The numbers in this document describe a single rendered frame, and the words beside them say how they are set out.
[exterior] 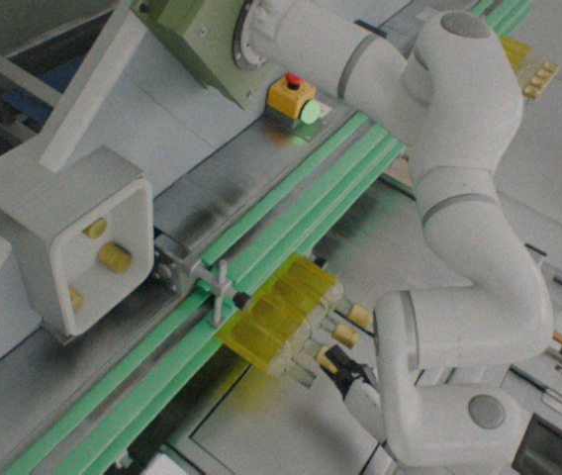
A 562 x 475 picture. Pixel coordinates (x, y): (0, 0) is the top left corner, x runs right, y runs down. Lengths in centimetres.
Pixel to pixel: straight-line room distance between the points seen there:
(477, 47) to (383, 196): 93
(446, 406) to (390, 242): 86
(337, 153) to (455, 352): 67
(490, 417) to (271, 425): 54
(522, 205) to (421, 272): 522
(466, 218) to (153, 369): 56
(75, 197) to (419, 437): 50
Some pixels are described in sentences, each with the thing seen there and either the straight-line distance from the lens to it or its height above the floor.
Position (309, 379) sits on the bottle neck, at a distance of 103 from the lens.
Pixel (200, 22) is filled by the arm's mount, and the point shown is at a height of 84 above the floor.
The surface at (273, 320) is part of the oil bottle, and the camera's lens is 106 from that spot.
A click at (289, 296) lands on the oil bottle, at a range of 109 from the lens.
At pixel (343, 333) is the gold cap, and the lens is 108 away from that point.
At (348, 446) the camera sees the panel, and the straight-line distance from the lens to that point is 115.
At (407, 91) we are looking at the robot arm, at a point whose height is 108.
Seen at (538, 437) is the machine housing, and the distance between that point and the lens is 136.
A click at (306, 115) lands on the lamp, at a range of 120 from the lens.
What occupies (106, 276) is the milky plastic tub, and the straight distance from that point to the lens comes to 97.
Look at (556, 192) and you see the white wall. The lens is 703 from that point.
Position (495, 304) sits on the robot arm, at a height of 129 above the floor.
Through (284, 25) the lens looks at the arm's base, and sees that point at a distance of 83.
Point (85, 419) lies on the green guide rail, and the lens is 95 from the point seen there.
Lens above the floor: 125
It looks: 17 degrees down
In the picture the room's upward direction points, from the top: 123 degrees clockwise
